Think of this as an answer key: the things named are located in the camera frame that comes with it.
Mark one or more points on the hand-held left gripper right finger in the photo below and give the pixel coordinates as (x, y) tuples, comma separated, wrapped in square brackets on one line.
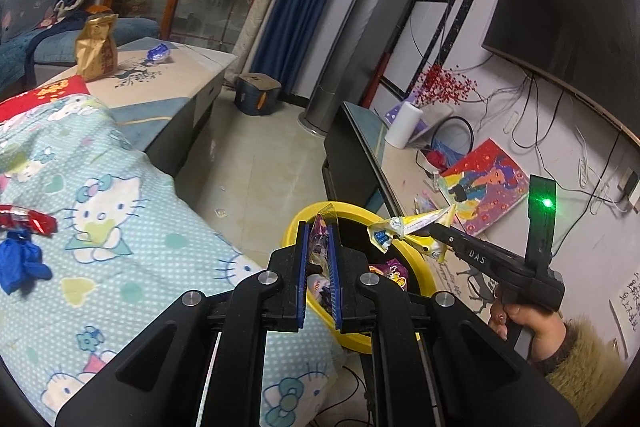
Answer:
[(334, 277)]

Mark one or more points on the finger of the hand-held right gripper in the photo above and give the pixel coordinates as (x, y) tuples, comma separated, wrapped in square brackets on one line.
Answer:
[(465, 249)]

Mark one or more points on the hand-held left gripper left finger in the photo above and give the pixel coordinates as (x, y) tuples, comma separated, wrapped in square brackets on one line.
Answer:
[(301, 272)]

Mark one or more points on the clear plastic wrapper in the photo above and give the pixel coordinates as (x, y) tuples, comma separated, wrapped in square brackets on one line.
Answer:
[(320, 247)]

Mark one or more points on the yellow round bin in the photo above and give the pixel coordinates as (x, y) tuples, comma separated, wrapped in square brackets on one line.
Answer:
[(425, 274)]

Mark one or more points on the yellow wrapper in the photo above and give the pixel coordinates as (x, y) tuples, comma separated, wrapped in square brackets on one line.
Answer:
[(415, 222)]

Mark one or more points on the person's right forearm fur sleeve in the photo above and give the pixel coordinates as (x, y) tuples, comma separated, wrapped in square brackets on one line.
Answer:
[(585, 372)]

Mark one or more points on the person's right hand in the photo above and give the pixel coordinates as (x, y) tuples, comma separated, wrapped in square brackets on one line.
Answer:
[(542, 332)]

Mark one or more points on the purple snack wrapper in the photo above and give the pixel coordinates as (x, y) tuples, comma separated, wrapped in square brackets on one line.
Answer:
[(390, 276)]

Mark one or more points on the colourful figure painting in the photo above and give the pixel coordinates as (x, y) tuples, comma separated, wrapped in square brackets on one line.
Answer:
[(487, 187)]

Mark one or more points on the small paper scrap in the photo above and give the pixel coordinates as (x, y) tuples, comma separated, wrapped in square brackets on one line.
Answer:
[(220, 211)]

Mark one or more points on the white power strip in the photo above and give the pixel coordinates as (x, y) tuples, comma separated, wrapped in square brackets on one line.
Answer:
[(583, 172)]

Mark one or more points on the white ribbed vase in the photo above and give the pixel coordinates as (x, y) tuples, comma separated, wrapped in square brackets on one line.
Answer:
[(406, 127)]

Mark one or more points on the dark television cabinet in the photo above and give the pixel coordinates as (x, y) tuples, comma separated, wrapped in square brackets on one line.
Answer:
[(360, 132)]

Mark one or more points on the cartoon cat printed blanket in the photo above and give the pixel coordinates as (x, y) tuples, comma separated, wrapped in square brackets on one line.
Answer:
[(125, 257)]

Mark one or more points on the dark storage box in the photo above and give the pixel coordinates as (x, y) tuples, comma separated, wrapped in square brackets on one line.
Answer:
[(257, 94)]

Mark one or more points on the beige coffee table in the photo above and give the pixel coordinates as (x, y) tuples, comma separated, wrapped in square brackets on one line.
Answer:
[(185, 72)]

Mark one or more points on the grey standing air conditioner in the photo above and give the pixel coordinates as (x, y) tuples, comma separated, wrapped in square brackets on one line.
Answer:
[(365, 17)]

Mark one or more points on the blue shiny wrapper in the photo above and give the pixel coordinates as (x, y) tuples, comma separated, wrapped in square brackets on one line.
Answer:
[(159, 53)]

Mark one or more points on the black television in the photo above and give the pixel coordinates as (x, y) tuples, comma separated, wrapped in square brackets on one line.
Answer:
[(575, 7)]

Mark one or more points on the red shiny wrapper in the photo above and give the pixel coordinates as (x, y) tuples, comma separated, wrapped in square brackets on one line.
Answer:
[(30, 219)]

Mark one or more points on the blue crumpled wrapper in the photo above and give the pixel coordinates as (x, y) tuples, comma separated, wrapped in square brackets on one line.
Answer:
[(22, 262)]

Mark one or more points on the brown paper bag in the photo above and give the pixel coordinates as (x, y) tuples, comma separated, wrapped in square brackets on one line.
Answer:
[(97, 49)]

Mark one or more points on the red printed cloth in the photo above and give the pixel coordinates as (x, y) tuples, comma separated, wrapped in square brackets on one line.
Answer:
[(45, 94)]

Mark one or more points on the blue sofa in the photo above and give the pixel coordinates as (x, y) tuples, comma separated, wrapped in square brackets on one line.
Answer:
[(30, 7)]

